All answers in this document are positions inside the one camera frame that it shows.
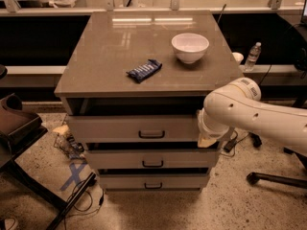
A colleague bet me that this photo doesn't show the white bowl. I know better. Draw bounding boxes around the white bowl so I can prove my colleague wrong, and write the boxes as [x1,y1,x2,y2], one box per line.
[171,33,209,64]

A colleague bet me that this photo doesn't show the black chair on left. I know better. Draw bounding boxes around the black chair on left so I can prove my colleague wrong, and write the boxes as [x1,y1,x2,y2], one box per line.
[0,64,97,230]

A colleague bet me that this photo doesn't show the grey middle drawer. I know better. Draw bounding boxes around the grey middle drawer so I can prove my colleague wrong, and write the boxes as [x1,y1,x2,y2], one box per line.
[84,149,219,169]

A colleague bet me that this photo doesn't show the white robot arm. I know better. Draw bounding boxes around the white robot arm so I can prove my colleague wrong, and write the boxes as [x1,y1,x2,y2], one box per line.
[197,78,307,156]

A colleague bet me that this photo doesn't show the black office chair base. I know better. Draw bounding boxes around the black office chair base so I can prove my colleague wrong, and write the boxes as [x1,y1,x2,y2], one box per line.
[247,148,307,189]

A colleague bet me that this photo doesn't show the blue snack bar wrapper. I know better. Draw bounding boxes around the blue snack bar wrapper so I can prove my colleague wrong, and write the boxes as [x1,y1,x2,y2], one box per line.
[127,59,162,83]

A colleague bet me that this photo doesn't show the grey top drawer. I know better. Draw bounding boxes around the grey top drawer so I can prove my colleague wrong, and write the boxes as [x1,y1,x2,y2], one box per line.
[68,115,199,143]

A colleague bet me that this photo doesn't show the clear plastic water bottle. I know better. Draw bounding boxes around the clear plastic water bottle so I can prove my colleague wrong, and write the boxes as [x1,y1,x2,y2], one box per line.
[244,42,261,72]

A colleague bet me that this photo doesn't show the black power adapter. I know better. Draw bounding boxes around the black power adapter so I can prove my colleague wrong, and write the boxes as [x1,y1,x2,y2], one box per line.
[224,139,237,152]

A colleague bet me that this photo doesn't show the grey drawer cabinet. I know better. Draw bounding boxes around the grey drawer cabinet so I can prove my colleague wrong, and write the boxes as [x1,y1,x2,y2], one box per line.
[55,11,242,179]

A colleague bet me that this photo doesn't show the grey drawer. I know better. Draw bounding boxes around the grey drawer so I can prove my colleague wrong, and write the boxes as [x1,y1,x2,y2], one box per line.
[68,115,199,143]
[99,174,209,191]
[84,149,219,169]

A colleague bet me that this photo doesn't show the grey bottom drawer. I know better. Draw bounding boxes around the grey bottom drawer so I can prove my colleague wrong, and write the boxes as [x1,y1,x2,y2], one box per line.
[99,174,209,191]

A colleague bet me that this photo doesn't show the wire basket with items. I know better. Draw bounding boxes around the wire basket with items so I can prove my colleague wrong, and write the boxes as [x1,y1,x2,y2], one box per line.
[53,125,83,160]

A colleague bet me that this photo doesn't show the small white paper cup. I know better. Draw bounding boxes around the small white paper cup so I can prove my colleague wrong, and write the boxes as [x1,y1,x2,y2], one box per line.
[232,52,244,64]

